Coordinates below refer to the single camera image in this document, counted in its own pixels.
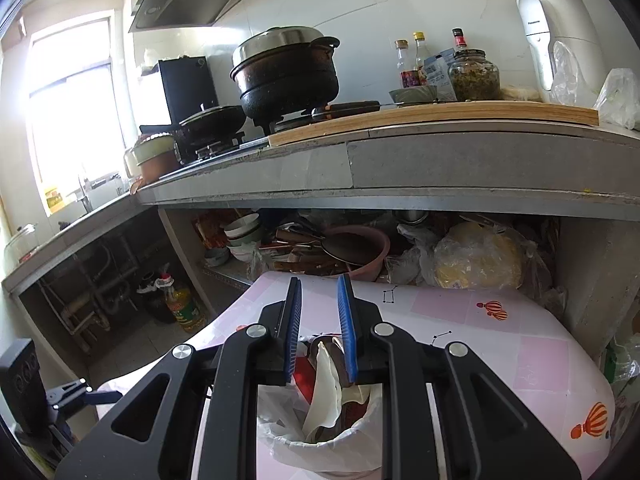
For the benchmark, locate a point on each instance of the stack of white bowls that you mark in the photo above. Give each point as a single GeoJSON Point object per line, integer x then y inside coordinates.
{"type": "Point", "coordinates": [244, 235]}

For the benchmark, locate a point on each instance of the small red label bottle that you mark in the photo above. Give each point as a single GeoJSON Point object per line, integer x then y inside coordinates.
{"type": "Point", "coordinates": [409, 77]}

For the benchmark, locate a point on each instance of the white ceramic soup spoon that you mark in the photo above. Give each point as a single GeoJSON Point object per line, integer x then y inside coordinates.
{"type": "Point", "coordinates": [350, 391]}

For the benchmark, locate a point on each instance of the clear plastic bag on counter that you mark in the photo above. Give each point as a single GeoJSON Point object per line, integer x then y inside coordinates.
{"type": "Point", "coordinates": [616, 101]}

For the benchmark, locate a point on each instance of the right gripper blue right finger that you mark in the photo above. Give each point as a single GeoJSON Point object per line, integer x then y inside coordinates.
{"type": "Point", "coordinates": [444, 409]}

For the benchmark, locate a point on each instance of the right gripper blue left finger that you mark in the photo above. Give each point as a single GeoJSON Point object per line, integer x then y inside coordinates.
{"type": "Point", "coordinates": [195, 413]}

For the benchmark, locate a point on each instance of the large black stockpot steel lid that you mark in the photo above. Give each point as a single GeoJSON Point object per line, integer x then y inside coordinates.
{"type": "Point", "coordinates": [284, 70]}

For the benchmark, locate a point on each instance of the brown pot green lid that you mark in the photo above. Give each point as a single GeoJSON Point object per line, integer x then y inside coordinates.
{"type": "Point", "coordinates": [151, 157]}

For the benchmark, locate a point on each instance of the black wok with lid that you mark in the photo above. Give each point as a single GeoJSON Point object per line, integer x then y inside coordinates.
{"type": "Point", "coordinates": [220, 125]}

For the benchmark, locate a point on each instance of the wooden cutting board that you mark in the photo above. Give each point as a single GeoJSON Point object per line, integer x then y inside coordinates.
{"type": "Point", "coordinates": [442, 112]}

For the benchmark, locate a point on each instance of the bag of yellow food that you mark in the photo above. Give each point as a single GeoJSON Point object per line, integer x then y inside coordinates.
{"type": "Point", "coordinates": [474, 255]}

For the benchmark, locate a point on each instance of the pink plastic basin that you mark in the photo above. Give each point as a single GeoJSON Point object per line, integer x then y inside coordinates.
{"type": "Point", "coordinates": [362, 248]}

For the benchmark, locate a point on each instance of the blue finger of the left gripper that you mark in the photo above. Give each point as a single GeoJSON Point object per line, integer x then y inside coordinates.
{"type": "Point", "coordinates": [101, 397]}

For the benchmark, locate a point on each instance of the cooking oil bottle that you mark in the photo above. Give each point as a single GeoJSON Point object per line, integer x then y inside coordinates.
{"type": "Point", "coordinates": [179, 300]}

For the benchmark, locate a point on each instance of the white shell-shaped rice scoop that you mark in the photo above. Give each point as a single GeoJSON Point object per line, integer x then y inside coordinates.
{"type": "Point", "coordinates": [326, 404]}

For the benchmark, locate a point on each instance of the yellow cap bottle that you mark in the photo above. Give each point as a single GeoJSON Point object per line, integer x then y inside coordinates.
{"type": "Point", "coordinates": [422, 54]}

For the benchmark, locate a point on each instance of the white kitchen appliance steel top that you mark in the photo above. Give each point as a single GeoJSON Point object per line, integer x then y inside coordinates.
{"type": "Point", "coordinates": [547, 22]}

